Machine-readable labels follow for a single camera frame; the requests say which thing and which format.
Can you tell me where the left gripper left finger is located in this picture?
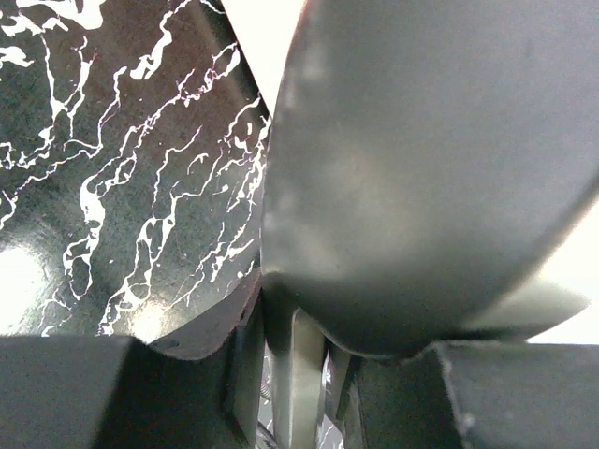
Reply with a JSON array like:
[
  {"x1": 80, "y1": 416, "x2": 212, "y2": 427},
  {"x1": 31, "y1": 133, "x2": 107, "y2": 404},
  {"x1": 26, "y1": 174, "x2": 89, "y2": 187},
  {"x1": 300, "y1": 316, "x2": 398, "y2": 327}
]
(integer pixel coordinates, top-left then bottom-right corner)
[{"x1": 1, "y1": 275, "x2": 264, "y2": 448}]

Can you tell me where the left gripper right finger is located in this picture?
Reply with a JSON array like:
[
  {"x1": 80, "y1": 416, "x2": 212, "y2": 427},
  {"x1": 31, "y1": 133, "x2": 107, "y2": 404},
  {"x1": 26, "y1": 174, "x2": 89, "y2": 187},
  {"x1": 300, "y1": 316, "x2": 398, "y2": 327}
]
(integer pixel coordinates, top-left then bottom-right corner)
[{"x1": 341, "y1": 341, "x2": 598, "y2": 448}]

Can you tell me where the grey shower head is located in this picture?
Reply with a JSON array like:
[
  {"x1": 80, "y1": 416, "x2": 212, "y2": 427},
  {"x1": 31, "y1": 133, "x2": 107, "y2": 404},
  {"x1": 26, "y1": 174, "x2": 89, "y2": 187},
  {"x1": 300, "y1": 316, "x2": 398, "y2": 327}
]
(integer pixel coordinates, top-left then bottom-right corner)
[{"x1": 259, "y1": 0, "x2": 599, "y2": 449}]

